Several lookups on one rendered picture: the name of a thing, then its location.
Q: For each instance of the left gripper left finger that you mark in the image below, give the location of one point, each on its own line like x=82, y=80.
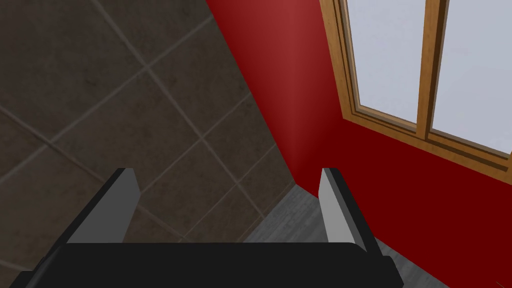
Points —
x=104, y=212

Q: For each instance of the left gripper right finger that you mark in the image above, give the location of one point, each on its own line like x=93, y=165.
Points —
x=340, y=212

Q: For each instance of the wooden framed window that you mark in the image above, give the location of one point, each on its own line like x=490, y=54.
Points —
x=432, y=72

